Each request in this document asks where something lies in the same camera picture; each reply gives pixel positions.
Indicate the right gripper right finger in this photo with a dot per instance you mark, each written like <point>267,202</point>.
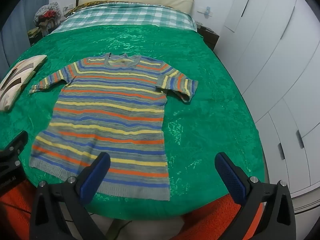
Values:
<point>278,217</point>

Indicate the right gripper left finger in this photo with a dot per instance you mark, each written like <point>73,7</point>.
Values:
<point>47,220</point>

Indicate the striped knit t-shirt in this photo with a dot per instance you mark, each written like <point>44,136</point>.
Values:
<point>113,104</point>

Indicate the pile of clothes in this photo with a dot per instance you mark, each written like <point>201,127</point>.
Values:
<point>46,20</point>

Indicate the patterned cream pillow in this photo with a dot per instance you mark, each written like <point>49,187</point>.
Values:
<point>17,78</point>

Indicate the green floral bedspread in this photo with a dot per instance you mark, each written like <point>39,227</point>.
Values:
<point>215,120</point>

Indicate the blue grey curtain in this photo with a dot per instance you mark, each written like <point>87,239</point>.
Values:
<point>14,38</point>

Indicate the yellow patterned cloth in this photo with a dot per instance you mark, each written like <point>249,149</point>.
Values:
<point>82,6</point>

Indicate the white wardrobe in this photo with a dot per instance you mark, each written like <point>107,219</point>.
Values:
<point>271,50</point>

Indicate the green white checkered sheet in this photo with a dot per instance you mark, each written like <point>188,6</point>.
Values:
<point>125,13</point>

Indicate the dark bedside table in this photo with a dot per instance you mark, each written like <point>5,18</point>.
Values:
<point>210,38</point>

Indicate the wall socket with plug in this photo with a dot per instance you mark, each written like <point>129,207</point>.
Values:
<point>205,11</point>

